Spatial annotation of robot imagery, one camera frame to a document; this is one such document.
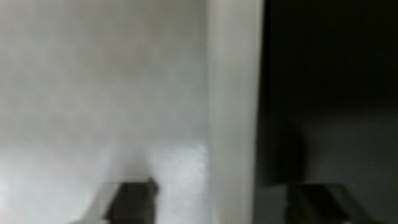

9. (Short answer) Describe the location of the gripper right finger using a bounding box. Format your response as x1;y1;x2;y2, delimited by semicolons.
285;184;371;224

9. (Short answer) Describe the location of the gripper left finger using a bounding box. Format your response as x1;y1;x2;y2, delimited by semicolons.
76;178;161;224

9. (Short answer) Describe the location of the white desk tabletop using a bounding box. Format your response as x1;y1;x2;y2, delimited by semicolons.
0;0;262;224

